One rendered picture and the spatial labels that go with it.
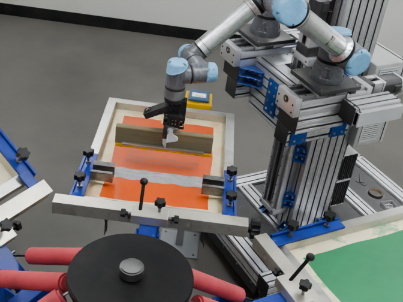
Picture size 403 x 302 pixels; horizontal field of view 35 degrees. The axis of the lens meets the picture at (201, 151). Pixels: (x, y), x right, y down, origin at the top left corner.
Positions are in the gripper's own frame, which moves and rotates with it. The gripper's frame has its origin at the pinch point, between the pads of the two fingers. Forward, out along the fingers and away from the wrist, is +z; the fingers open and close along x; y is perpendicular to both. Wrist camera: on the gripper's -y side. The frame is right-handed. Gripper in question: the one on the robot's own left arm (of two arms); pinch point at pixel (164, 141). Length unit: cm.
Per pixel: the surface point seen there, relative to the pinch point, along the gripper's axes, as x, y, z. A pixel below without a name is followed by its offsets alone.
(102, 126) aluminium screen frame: 20.6, -27.9, 9.9
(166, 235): 69, 3, 108
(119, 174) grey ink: -8.0, -15.7, 12.6
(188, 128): 34.1, 8.5, 13.6
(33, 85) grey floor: 225, -116, 109
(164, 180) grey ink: -7.7, 2.1, 13.0
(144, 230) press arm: -48.9, -1.3, 4.7
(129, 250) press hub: -89, -2, -23
